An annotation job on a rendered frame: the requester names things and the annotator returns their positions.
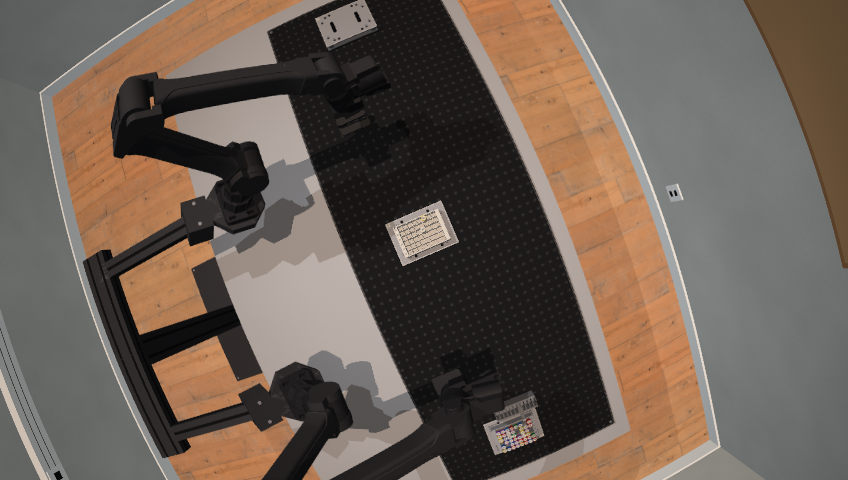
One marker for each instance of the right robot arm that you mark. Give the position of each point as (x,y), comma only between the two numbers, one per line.
(447,429)

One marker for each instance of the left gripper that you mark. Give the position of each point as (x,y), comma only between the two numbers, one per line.
(342,117)

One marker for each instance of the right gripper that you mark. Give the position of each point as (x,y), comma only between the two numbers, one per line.
(440,382)

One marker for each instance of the white grid rack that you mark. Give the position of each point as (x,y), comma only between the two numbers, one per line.
(404,240)

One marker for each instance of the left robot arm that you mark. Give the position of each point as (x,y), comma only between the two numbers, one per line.
(245,172)

